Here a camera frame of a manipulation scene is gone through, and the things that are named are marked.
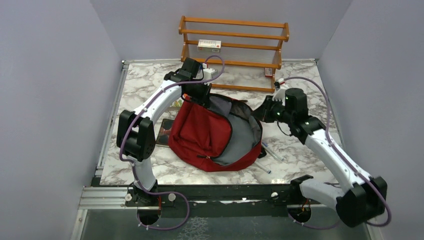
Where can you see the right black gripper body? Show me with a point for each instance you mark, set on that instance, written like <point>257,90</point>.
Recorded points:
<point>273,111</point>

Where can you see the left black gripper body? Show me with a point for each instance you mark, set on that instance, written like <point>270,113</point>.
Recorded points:
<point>198,92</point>

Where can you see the red student backpack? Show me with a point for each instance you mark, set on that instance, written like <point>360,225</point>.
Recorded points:
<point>222,136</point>

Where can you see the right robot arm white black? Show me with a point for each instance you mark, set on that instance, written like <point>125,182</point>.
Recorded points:
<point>359,196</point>

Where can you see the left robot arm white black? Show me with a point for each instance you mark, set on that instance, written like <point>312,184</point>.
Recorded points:
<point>136,137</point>

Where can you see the orange green children's book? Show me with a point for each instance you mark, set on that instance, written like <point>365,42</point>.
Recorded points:
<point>177,103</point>

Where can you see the clear pen blue cap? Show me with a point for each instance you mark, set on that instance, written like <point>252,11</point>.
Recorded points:
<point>271,152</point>

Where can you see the small red white box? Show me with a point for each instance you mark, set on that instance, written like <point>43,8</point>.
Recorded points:
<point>268,72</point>

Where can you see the white box on shelf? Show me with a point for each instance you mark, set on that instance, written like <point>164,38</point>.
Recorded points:
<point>209,46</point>

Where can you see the blue capped white marker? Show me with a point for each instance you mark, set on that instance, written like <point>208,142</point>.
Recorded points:
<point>264,168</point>

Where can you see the dark book three days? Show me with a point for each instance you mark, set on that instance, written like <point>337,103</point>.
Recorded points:
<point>164,132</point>

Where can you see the wooden three-tier shelf rack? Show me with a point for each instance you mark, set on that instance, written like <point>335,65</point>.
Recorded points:
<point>244,44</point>

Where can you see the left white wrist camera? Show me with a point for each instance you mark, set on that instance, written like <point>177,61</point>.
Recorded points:
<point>207,73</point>

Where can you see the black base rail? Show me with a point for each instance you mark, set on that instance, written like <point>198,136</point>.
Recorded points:
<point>204,201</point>

